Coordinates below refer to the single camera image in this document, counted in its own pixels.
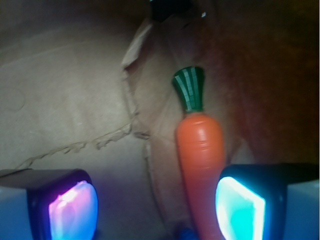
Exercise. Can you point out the orange toy carrot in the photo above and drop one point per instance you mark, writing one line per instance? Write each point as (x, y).
(201, 152)

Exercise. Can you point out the blue toy bottle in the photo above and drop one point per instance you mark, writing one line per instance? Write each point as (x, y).
(185, 233)

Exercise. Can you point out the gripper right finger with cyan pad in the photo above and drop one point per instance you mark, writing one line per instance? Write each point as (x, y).
(269, 201)

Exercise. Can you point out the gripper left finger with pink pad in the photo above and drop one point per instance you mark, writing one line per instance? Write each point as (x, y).
(47, 204)

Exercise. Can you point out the brown paper bag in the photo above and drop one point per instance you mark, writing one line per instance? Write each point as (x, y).
(87, 84)

